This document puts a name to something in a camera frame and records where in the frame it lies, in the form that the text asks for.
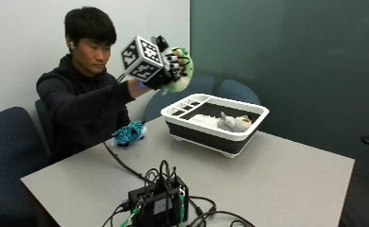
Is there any green soft toy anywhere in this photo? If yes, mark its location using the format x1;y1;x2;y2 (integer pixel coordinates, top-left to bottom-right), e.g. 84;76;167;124
160;46;196;96

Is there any white marker cube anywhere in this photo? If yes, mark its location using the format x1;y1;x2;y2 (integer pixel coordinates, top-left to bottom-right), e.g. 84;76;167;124
121;35;167;82

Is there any blue office chair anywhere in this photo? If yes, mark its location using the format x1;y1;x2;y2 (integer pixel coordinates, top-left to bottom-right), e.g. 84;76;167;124
217;79;262;106
143;75;217;123
0;106;51;227

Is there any white black dish rack tub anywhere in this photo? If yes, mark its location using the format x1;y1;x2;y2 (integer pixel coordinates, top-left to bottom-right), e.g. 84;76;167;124
160;93;270;159

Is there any grey soft toy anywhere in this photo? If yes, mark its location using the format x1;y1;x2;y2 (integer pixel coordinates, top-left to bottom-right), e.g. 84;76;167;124
217;111;254;132

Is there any teal black soft toy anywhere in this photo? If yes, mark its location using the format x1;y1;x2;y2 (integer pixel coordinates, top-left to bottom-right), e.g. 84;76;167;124
111;120;149;148

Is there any the person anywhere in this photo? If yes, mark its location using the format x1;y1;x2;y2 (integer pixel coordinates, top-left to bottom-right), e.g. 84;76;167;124
35;7;152;164

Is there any black electronics box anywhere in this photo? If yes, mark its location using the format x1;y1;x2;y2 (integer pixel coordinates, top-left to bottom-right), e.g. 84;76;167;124
127;175;192;227

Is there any black glove cable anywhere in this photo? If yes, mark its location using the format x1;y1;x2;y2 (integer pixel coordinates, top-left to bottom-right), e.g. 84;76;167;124
103;73;156;184

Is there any bundle of black cables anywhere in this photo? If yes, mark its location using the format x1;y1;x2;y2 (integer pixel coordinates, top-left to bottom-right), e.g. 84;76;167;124
101;159;257;227

